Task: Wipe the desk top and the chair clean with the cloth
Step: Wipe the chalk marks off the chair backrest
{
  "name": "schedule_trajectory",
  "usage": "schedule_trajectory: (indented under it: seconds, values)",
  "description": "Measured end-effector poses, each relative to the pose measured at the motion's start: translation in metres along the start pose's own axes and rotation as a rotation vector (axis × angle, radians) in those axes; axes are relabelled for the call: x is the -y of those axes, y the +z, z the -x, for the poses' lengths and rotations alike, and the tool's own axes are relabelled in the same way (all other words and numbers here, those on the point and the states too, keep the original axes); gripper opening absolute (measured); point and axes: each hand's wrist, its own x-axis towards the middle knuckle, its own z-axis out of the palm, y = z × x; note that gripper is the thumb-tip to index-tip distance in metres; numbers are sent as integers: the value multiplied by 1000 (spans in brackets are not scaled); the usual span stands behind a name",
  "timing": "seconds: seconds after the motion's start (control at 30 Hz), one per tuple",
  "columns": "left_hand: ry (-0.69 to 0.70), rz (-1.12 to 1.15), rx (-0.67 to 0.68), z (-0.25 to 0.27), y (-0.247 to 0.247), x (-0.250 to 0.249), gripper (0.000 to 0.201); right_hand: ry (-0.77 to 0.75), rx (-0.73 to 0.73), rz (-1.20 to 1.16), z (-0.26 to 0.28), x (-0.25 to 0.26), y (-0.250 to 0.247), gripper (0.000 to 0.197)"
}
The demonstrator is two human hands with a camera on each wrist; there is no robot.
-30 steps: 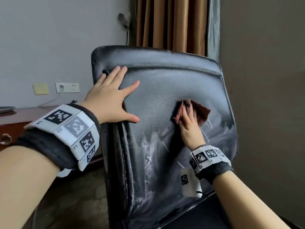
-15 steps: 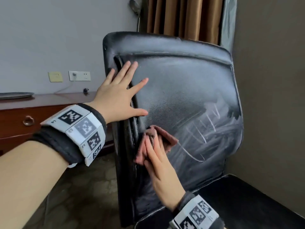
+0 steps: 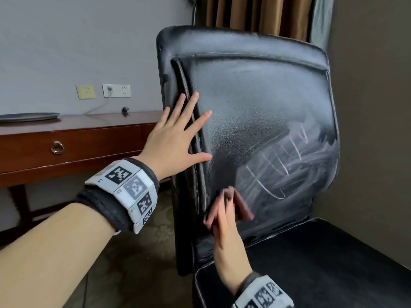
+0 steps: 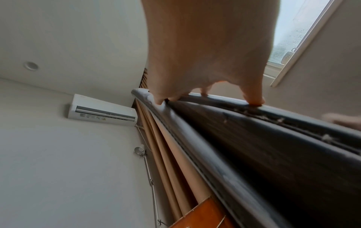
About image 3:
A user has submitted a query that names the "person's left hand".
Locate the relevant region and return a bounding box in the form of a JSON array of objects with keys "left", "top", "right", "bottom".
[{"left": 133, "top": 91, "right": 213, "bottom": 182}]

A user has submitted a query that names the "person's right hand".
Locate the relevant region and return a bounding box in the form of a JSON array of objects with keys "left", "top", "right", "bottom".
[{"left": 211, "top": 195, "right": 253, "bottom": 296}]

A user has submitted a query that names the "brown cleaning cloth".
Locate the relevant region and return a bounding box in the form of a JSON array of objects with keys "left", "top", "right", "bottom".
[{"left": 203, "top": 186, "right": 255, "bottom": 231}]

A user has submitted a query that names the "black leather chair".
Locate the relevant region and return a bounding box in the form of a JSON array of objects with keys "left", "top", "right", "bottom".
[{"left": 156, "top": 25, "right": 411, "bottom": 308}]

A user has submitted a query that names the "round grey metal tray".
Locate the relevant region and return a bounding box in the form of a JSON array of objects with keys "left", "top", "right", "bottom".
[{"left": 0, "top": 112, "right": 61, "bottom": 123}]

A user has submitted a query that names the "person's left forearm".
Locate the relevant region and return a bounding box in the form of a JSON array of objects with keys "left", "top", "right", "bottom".
[{"left": 0, "top": 201, "right": 116, "bottom": 308}]

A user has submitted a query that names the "black wristband with marker tags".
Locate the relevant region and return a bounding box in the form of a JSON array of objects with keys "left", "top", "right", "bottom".
[
  {"left": 231, "top": 272, "right": 295, "bottom": 308},
  {"left": 72, "top": 157, "right": 160, "bottom": 235}
]

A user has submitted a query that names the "red wooden table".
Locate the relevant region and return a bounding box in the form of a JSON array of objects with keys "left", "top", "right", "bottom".
[{"left": 0, "top": 110, "right": 173, "bottom": 247}]

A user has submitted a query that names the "grey curtain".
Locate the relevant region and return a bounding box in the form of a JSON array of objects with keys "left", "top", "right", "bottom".
[{"left": 308, "top": 0, "right": 334, "bottom": 52}]

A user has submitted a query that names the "white wall power socket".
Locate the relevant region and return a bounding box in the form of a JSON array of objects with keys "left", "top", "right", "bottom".
[{"left": 102, "top": 83, "right": 132, "bottom": 98}]

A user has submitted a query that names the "white plug cable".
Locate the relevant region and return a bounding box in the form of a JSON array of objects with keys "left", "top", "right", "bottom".
[{"left": 85, "top": 92, "right": 112, "bottom": 115}]

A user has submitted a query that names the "beige wall plate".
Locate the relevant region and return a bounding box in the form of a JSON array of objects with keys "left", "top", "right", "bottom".
[{"left": 75, "top": 84, "right": 96, "bottom": 100}]

